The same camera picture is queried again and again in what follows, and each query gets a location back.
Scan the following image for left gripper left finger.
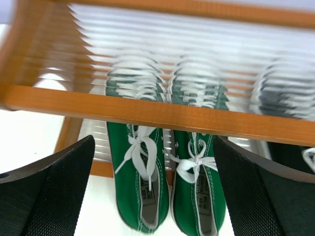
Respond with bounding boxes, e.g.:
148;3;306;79
0;135;95;236

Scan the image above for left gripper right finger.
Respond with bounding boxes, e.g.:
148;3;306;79
213;136;315;236

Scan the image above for green sneaker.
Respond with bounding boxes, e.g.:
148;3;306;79
105;49;169;234
168;54;228;236

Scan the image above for black sneaker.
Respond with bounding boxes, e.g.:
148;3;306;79
250;58;315;174

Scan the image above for wooden shoe shelf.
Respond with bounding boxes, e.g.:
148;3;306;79
0;0;315;179

